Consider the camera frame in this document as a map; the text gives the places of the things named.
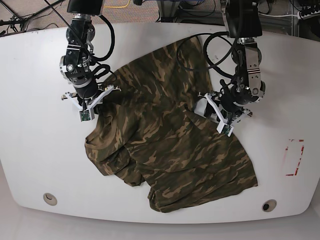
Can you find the left table cable grommet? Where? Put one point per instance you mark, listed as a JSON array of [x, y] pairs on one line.
[[50, 199]]

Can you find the table cable grommet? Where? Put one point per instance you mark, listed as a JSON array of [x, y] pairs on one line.
[[269, 205], [50, 199]]

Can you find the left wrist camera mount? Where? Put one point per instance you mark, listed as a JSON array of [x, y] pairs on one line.
[[209, 106]]

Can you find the camouflage T-shirt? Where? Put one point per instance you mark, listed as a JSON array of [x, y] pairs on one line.
[[147, 132]]

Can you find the white power strip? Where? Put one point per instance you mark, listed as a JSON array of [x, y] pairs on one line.
[[309, 12]]

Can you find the right table cable grommet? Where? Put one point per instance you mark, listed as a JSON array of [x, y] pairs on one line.
[[269, 205]]

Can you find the red tape rectangle marking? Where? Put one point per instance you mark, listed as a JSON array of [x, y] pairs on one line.
[[293, 157]]

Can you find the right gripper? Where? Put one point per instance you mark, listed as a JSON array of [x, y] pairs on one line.
[[90, 91]]

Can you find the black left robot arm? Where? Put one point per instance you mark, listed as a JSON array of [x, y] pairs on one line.
[[241, 64]]

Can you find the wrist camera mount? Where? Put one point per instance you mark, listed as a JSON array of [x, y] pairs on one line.
[[209, 106], [89, 113]]

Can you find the aluminium frame post base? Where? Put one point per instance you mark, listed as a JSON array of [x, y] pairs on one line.
[[167, 10]]

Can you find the black tripod legs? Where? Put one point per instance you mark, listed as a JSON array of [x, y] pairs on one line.
[[30, 15]]

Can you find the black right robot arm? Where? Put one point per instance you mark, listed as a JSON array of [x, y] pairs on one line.
[[79, 66]]

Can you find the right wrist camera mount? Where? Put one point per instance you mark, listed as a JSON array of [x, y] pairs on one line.
[[89, 113]]

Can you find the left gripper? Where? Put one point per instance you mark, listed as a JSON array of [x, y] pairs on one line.
[[229, 110]]

